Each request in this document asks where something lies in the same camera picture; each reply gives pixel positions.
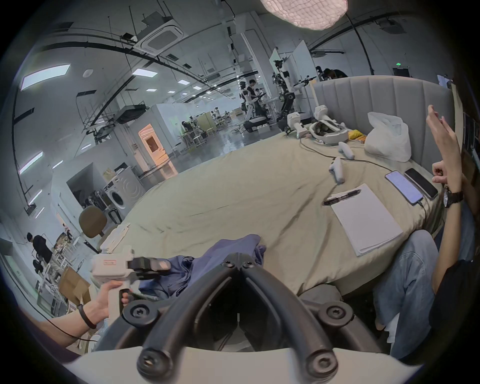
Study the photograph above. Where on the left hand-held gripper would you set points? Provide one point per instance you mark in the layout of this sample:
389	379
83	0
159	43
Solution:
110	267

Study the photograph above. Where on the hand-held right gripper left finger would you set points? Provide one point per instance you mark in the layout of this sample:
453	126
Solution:
180	318

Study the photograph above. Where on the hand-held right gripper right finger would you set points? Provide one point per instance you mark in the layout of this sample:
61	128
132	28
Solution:
296	318

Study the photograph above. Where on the dark blue shirt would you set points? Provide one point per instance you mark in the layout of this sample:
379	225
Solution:
221	249

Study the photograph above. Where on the person's left forearm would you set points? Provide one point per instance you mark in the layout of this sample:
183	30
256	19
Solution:
65	330

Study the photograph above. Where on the person's left hand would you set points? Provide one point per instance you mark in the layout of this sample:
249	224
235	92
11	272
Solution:
98	302

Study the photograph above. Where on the brown carton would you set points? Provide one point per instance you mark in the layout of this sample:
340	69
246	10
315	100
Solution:
73	288

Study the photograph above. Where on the brown round chair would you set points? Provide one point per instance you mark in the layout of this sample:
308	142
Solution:
92	222

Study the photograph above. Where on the white washing machine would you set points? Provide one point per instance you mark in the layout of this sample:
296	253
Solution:
122	191

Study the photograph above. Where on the stack of white paper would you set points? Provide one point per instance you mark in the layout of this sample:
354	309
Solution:
365	221

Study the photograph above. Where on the black pen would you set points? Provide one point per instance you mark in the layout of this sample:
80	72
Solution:
341	197

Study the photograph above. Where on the bed with beige sheet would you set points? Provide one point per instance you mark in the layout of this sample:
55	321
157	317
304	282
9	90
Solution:
243	187

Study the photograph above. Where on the white hand controller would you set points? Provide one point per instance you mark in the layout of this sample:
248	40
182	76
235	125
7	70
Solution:
337	170
347	150

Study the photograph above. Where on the phone with lit screen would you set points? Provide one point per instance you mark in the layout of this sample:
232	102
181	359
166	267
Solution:
405	186

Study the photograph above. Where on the phone with dark screen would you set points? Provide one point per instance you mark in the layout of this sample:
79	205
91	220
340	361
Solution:
422	182

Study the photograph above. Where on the white headset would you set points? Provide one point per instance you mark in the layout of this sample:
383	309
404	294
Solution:
330	131

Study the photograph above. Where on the yellow cloth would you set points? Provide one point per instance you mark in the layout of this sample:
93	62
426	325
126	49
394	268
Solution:
356	135

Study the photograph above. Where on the spare hand-held gripper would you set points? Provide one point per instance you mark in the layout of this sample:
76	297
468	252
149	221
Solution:
297	123

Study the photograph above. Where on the white plastic bag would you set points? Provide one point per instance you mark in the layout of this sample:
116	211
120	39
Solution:
390	140

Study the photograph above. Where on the white robot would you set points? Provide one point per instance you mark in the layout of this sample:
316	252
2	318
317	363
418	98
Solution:
250	108

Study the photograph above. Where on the black robot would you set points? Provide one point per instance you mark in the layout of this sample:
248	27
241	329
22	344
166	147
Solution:
285	93

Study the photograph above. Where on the grey padded headboard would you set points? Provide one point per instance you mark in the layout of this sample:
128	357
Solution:
382	97

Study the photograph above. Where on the woven white arc lamp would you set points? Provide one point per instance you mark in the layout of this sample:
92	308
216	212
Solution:
303	13

